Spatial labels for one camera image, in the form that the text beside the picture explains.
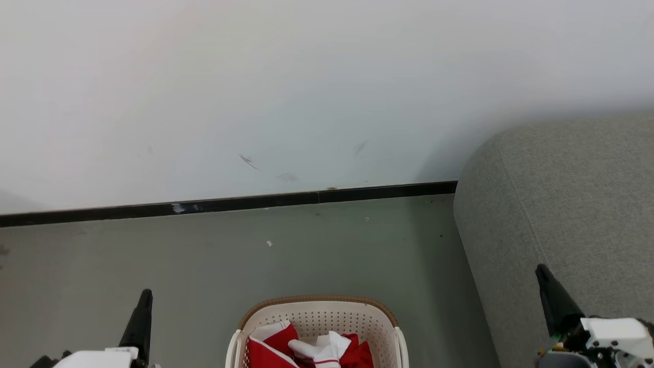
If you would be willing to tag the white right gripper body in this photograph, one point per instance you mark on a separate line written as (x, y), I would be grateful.
(618, 335)

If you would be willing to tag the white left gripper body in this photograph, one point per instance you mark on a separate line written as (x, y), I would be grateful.
(99, 359)

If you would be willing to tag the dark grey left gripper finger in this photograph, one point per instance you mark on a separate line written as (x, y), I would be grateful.
(139, 327)

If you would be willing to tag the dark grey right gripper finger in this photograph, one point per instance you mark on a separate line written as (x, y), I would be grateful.
(558, 304)

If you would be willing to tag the plain red garment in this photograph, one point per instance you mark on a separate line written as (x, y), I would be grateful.
(359, 353)

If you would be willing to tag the grey fabric sofa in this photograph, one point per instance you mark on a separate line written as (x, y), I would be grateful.
(572, 204)

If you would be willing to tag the cream perforated laundry basket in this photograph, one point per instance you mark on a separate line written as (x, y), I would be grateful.
(327, 319)

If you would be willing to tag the grey right wrist camera housing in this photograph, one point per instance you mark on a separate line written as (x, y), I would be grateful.
(564, 361)

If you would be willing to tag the black wall baseboard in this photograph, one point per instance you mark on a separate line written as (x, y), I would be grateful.
(230, 203)

